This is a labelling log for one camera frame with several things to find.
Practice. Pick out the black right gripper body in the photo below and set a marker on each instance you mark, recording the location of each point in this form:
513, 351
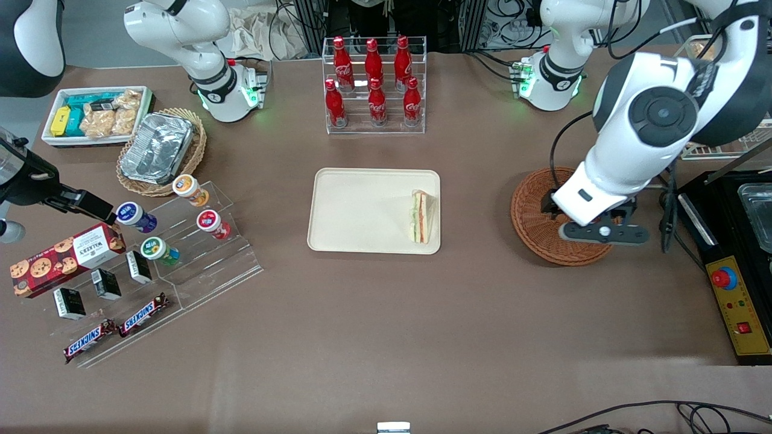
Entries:
36, 182

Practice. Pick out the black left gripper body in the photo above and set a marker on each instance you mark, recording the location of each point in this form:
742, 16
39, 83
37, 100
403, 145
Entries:
547, 204

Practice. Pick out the triangle sandwich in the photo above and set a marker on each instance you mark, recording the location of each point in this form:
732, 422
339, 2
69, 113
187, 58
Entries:
422, 217

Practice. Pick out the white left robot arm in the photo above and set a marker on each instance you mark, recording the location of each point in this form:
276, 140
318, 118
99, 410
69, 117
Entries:
639, 150

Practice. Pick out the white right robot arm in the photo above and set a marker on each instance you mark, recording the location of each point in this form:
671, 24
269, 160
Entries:
181, 30

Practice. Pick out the brown round wicker basket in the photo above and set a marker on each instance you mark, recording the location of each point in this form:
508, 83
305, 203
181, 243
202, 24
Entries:
528, 223

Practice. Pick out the aluminium foil tray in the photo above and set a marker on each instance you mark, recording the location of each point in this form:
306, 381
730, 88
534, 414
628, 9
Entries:
157, 147

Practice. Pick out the light oval wicker basket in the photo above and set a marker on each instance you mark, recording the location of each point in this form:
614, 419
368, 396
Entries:
199, 144

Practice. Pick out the beige plastic tray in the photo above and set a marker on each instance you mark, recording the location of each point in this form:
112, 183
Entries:
362, 211

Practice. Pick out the white rectangular snack bin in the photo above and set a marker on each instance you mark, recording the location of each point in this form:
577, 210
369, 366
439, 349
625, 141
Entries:
51, 140

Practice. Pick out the blue lid yoghurt cup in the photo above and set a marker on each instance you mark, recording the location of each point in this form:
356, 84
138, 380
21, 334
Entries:
134, 216

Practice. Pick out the red Walkers cookie box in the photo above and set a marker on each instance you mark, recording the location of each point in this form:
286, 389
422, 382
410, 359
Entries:
63, 260

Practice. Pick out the yellow small box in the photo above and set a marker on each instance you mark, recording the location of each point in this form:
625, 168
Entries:
60, 120

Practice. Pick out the teal small box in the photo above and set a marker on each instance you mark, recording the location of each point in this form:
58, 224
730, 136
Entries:
75, 123

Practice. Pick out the clear bag of crackers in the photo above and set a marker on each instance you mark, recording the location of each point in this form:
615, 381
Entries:
98, 123
129, 99
125, 120

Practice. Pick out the small black carton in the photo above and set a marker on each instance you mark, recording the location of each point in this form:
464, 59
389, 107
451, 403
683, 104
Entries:
106, 284
139, 267
70, 303

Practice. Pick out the green lid yoghurt cup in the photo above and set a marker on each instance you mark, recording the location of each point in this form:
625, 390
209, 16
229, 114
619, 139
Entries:
157, 249

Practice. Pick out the teal long box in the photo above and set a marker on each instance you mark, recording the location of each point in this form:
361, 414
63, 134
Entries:
87, 98

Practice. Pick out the orange lid yoghurt cup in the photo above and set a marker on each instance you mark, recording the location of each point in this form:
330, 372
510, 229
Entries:
188, 188

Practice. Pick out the Snickers chocolate bar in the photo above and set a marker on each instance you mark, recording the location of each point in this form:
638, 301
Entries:
89, 341
143, 315

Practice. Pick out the red lid yoghurt cup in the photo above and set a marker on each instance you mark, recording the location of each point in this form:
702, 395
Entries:
211, 223

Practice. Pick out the clear acrylic tiered stand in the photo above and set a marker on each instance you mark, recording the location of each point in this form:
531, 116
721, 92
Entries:
223, 265
108, 349

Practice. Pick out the red cola bottle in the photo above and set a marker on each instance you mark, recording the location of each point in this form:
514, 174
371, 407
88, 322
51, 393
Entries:
374, 60
343, 66
412, 105
403, 63
335, 108
377, 108

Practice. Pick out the black appliance base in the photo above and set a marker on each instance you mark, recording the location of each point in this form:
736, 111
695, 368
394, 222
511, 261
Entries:
721, 223

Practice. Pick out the clear acrylic snack box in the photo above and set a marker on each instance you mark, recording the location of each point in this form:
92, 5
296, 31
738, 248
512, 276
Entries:
724, 152

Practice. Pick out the red emergency stop button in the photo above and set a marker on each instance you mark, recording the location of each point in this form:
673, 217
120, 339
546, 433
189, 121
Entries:
723, 278

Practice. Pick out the clear acrylic bottle rack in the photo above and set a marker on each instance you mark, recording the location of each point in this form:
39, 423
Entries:
362, 129

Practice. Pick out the steel rectangular pan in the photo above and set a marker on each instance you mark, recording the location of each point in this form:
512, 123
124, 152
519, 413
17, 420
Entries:
759, 217

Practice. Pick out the black equipment rack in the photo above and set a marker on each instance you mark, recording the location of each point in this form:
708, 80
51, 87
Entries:
434, 24

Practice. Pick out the yellow black control box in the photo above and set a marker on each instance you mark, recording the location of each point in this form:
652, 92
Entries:
745, 313

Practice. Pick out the beige cloth bag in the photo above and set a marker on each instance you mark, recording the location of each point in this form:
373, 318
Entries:
253, 33

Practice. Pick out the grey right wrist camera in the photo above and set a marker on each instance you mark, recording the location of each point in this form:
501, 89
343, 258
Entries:
11, 231

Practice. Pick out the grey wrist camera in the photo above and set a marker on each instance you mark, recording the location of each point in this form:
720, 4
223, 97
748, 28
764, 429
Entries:
603, 234
11, 231

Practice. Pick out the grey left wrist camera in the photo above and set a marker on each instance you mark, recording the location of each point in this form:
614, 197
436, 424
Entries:
603, 234

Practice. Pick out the silver metal bracket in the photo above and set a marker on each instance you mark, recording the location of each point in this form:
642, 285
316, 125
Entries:
393, 428

